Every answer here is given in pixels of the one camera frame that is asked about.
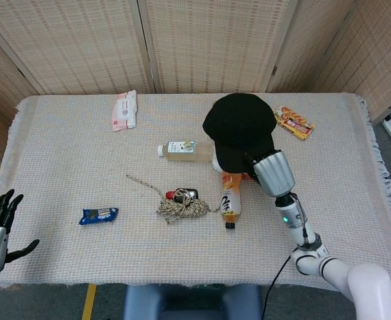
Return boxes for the black baseball cap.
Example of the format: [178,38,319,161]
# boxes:
[202,93,278,173]

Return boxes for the clear bottle with pale drink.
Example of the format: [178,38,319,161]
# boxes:
[157,140,216,162]

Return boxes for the beige woven tablecloth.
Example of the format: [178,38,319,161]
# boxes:
[0,92,391,291]

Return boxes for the black cable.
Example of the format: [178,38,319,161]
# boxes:
[260,195,312,320]

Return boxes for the orange juice bottle black cap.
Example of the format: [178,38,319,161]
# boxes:
[220,169,243,230]

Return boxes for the beige braided rope bundle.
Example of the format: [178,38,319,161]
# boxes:
[125,174,221,224]

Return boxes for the black and red small device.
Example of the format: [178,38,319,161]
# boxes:
[165,188,200,203]

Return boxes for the pink white wet wipes pack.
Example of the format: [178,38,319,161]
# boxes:
[111,89,138,132]

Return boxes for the yellow red snack box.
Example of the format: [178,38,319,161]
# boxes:
[274,105,315,142]

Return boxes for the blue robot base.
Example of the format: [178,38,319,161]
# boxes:
[123,285,263,320]

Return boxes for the blue Oreo cookie pack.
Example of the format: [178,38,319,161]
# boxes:
[79,207,119,226]

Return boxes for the woven folding screen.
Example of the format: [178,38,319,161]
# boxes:
[0,0,391,124]

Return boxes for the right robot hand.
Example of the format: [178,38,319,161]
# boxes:
[242,149,296,198]

